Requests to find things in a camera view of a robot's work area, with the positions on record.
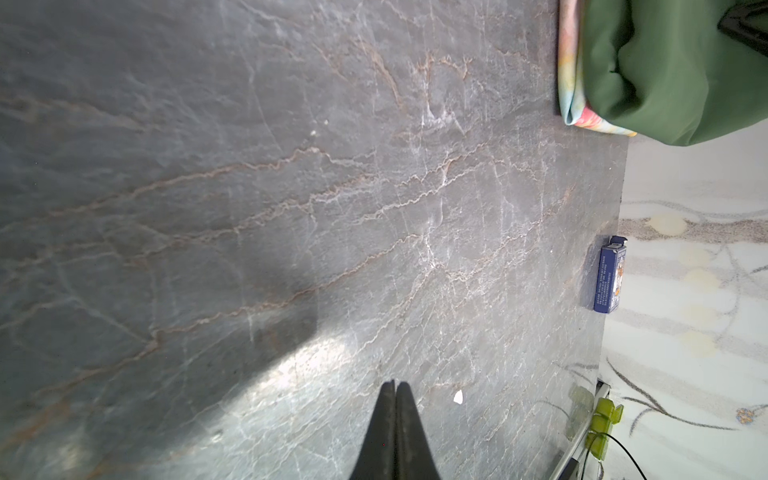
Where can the dark green skirt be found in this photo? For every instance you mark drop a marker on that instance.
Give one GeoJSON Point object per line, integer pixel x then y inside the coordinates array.
{"type": "Point", "coordinates": [664, 70]}

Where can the pastel floral skirt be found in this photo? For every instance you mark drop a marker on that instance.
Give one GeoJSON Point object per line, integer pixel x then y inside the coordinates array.
{"type": "Point", "coordinates": [573, 104]}

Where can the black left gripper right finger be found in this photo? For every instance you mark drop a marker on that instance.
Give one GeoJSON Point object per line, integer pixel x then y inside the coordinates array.
{"type": "Point", "coordinates": [413, 458]}

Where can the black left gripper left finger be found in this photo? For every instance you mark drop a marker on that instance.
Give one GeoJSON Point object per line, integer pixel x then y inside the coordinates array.
{"type": "Point", "coordinates": [376, 459]}

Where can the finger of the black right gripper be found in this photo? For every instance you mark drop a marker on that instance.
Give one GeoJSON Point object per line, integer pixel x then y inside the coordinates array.
{"type": "Point", "coordinates": [746, 23]}

